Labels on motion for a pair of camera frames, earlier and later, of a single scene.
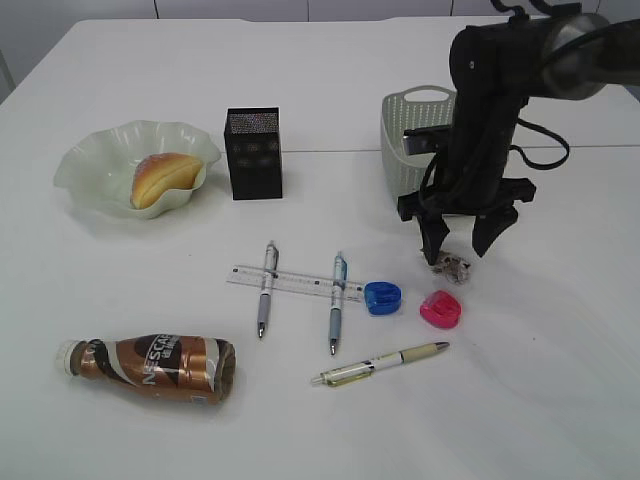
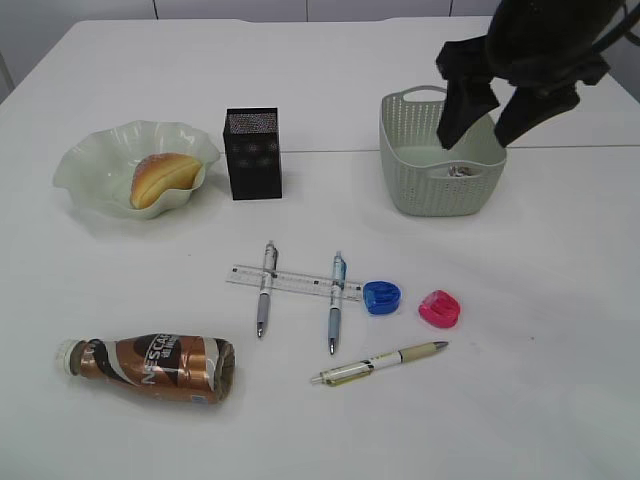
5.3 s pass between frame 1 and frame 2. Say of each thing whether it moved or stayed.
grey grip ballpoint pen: stayed
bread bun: stayed
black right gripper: moved
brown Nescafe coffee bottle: stayed
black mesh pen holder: stayed
